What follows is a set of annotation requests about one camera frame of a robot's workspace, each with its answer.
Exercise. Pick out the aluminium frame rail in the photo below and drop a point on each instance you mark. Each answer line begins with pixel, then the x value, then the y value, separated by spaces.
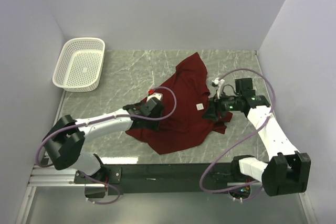
pixel 51 196

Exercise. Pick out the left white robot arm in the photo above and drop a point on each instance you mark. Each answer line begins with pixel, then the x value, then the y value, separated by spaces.
pixel 65 148

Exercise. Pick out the white perforated plastic basket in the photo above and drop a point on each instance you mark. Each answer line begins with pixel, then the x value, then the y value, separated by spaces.
pixel 79 65

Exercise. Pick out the dark red t shirt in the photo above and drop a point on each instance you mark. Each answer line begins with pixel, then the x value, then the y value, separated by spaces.
pixel 185 95

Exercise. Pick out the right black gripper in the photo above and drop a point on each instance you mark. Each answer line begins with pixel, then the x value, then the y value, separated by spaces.
pixel 216 105

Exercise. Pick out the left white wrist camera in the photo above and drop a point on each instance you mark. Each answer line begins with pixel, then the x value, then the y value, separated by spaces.
pixel 152 94

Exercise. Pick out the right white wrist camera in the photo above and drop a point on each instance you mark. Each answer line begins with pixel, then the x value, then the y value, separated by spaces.
pixel 219 84

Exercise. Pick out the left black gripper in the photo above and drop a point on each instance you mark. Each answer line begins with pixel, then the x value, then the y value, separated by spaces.
pixel 154 126

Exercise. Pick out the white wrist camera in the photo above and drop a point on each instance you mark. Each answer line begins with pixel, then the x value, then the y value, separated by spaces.
pixel 219 84
pixel 152 94

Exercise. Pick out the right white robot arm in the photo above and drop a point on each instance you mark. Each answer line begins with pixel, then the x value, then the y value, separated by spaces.
pixel 287 171

